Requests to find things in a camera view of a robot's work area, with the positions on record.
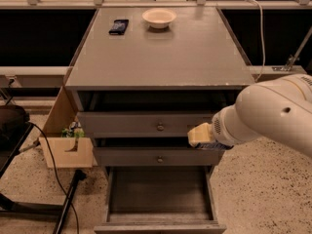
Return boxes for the green snack bags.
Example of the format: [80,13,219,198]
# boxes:
[61,121,85,137]

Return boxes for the white cable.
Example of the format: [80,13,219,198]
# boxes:
[245,0,267,83]

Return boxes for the wooden box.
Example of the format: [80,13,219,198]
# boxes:
[39,88,94,169]

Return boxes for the grey top drawer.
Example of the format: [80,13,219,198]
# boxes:
[77,111,215,137]

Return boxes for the grey bottom drawer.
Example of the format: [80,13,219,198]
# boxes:
[95,166,226,234]

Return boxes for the blue pepsi can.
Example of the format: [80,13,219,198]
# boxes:
[196,142,232,150]

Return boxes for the metal rail beam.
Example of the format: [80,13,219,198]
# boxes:
[0,66,71,88]

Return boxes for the grey middle drawer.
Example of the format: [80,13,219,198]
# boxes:
[93,147,223,167]

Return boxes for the black stand frame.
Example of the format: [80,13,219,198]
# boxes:
[0,123,86,234]

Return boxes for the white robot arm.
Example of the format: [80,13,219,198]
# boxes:
[188,74,312,157]

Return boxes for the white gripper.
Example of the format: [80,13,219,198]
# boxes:
[187,105,257,148]

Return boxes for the grey drawer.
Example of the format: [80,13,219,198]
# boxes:
[77,111,215,137]
[93,147,223,167]
[95,166,226,234]

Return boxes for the black cable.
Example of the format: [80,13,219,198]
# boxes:
[28,122,81,234]

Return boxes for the dark blue snack packet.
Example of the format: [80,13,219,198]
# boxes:
[109,19,129,35]

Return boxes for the black bag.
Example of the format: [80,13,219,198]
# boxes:
[0,104,29,137]

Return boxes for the white bowl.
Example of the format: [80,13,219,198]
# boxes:
[142,8,176,29]

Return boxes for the grey drawer cabinet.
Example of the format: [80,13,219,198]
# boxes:
[64,6,256,169]

